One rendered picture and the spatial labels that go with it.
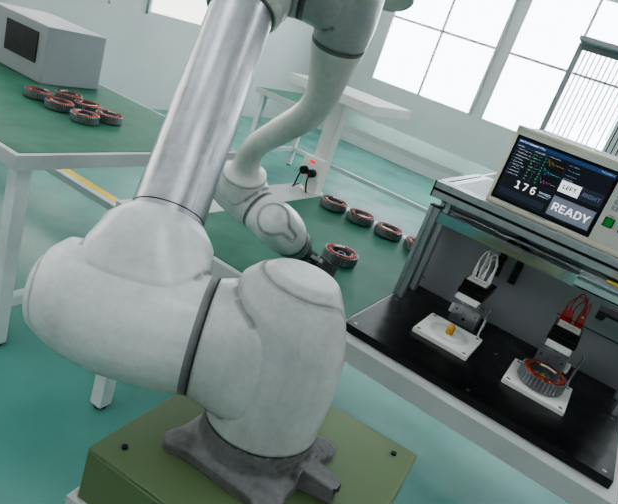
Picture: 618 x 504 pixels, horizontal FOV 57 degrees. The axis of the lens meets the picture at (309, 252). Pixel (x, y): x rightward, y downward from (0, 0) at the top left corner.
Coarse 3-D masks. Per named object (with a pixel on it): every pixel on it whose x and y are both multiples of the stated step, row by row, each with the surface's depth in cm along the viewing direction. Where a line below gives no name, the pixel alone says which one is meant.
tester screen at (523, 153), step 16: (528, 144) 143; (512, 160) 146; (528, 160) 144; (544, 160) 142; (560, 160) 140; (576, 160) 138; (512, 176) 146; (528, 176) 144; (544, 176) 142; (560, 176) 141; (576, 176) 139; (592, 176) 137; (608, 176) 135; (496, 192) 149; (544, 192) 143; (560, 192) 141; (544, 208) 144; (592, 208) 138
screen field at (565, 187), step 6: (564, 180) 140; (564, 186) 140; (570, 186) 140; (576, 186) 139; (564, 192) 141; (570, 192) 140; (576, 192) 139; (582, 192) 139; (588, 192) 138; (594, 192) 137; (576, 198) 139; (582, 198) 139; (588, 198) 138; (594, 198) 137; (600, 198) 137; (594, 204) 138
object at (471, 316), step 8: (456, 304) 158; (464, 304) 159; (456, 312) 159; (464, 312) 158; (472, 312) 156; (480, 312) 157; (456, 320) 159; (464, 320) 158; (472, 320) 157; (480, 320) 160; (472, 328) 157
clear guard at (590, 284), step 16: (592, 272) 136; (576, 288) 121; (592, 288) 123; (608, 288) 127; (576, 304) 119; (592, 304) 119; (608, 304) 118; (576, 320) 117; (592, 320) 117; (608, 320) 116; (608, 336) 115
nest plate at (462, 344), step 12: (420, 324) 148; (432, 324) 150; (444, 324) 153; (432, 336) 143; (444, 336) 146; (456, 336) 148; (468, 336) 150; (444, 348) 141; (456, 348) 141; (468, 348) 144
